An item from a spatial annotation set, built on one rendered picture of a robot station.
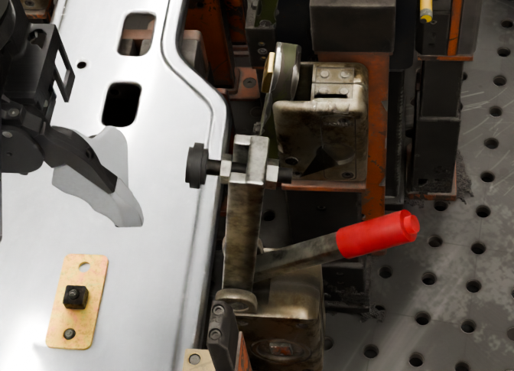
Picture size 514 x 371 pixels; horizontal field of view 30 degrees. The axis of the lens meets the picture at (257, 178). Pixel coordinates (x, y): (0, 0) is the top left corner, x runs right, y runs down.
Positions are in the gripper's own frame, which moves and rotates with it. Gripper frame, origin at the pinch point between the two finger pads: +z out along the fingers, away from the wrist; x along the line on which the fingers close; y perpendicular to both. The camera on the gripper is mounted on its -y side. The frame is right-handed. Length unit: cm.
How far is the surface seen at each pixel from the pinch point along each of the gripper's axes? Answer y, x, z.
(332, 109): 15.2, -20.1, 4.6
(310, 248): -0.1, -19.5, 0.8
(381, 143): 22.4, -24.0, 18.8
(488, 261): 22, -37, 41
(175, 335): -2.3, -8.5, 11.5
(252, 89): 46, -7, 40
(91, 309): -0.6, -1.3, 11.2
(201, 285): 1.9, -10.1, 11.1
